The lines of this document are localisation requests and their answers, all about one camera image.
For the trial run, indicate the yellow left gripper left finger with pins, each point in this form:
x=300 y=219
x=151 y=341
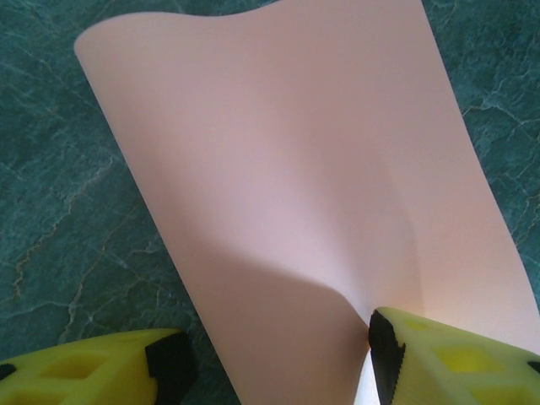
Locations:
x=84 y=375

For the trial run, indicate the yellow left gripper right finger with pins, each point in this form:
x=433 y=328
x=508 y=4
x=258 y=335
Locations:
x=455 y=367

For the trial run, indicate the pink paper sheet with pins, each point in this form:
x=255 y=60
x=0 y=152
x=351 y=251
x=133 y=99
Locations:
x=295 y=147

